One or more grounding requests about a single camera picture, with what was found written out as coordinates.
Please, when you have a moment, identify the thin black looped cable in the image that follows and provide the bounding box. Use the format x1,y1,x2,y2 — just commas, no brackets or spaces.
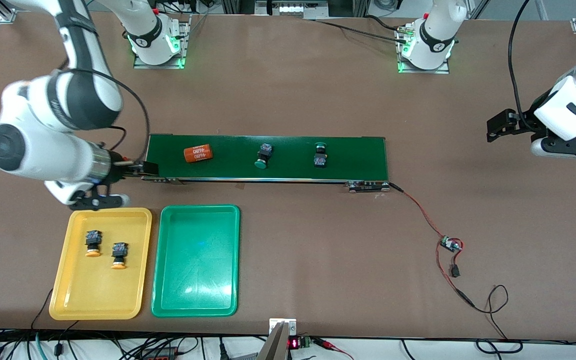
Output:
470,284,510,342

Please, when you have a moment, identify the grey metal bar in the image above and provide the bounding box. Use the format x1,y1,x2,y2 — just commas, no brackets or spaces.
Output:
255,321,290,360

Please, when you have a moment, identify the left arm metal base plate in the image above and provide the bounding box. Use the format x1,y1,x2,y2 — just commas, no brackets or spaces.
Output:
395,22,452,75

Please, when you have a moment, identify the green belt conveyor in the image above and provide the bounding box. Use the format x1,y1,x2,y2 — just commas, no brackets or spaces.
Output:
141,133,391,194

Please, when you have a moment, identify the red clip lead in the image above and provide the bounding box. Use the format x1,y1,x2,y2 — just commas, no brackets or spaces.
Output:
313,338,355,360

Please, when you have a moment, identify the yellow plastic tray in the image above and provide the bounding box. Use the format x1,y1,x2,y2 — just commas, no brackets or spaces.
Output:
49,207,153,321

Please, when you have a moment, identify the teal cable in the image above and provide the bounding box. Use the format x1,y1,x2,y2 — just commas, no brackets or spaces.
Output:
34,332,49,360

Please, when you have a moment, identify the thick black cable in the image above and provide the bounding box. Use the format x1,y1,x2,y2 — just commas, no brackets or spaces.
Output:
312,19,414,46

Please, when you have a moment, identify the silver mounting bracket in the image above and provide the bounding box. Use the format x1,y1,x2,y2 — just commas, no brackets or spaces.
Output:
268,318,298,337

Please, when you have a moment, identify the green cap push button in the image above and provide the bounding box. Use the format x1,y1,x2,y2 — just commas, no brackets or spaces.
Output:
254,143,275,170
313,142,329,169

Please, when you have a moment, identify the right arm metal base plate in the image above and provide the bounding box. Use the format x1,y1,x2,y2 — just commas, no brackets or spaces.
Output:
133,14,192,70

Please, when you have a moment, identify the grey electronics box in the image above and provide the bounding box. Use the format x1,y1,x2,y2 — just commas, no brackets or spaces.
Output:
255,0,330,19

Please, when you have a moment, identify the orange cylinder with white print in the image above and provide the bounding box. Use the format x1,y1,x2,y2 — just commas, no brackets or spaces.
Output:
183,143,214,164

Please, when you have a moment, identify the yellow cap push button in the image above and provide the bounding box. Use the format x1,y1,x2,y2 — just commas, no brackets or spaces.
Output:
110,241,129,270
84,229,103,258

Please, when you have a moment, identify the green plastic tray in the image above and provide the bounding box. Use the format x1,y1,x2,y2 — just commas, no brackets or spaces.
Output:
151,204,241,318

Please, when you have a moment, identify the small controller circuit board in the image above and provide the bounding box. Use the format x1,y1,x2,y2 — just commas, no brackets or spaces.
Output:
439,235,464,254

